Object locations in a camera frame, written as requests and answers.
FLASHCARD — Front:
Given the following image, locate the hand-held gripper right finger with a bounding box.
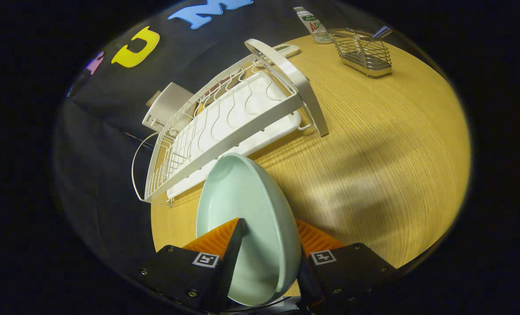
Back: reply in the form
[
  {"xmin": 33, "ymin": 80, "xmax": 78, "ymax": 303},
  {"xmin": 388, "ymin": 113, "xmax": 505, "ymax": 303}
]
[{"xmin": 295, "ymin": 218, "xmax": 399, "ymax": 313}]

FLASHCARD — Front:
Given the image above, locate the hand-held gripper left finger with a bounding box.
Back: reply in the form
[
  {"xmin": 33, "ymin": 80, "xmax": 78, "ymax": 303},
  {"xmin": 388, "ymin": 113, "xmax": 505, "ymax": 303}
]
[{"xmin": 138, "ymin": 217, "xmax": 245, "ymax": 315}]

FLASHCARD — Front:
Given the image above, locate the light green plate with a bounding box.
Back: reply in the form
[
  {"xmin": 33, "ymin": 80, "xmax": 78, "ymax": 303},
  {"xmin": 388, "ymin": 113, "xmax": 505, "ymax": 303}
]
[{"xmin": 196, "ymin": 153, "xmax": 303, "ymax": 307}]

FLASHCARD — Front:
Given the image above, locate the white wire dish rack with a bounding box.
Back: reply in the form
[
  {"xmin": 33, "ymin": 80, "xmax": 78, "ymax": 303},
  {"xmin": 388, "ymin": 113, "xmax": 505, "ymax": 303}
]
[{"xmin": 131, "ymin": 38, "xmax": 329, "ymax": 207}]

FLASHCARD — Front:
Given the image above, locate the metal wire basket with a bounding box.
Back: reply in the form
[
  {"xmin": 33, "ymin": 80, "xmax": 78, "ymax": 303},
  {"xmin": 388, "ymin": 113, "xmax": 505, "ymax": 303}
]
[{"xmin": 328, "ymin": 28, "xmax": 393, "ymax": 78}]

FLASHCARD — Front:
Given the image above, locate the white drip tray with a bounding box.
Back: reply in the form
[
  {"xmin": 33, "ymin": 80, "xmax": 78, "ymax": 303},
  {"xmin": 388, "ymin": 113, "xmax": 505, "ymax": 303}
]
[{"xmin": 167, "ymin": 72, "xmax": 303, "ymax": 200}]

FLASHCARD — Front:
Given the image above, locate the white toaster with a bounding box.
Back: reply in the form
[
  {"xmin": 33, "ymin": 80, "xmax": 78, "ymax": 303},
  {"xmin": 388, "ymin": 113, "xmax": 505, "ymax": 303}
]
[{"xmin": 142, "ymin": 82, "xmax": 195, "ymax": 133}]

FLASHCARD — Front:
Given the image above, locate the white divided tray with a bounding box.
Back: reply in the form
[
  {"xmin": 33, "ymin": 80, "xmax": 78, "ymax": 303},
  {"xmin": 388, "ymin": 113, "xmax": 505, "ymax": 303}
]
[{"xmin": 271, "ymin": 44, "xmax": 300, "ymax": 58}]

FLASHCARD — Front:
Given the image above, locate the white green-label bottle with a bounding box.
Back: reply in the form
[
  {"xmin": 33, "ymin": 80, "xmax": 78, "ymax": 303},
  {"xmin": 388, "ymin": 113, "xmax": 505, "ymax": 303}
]
[{"xmin": 293, "ymin": 6, "xmax": 333, "ymax": 45}]

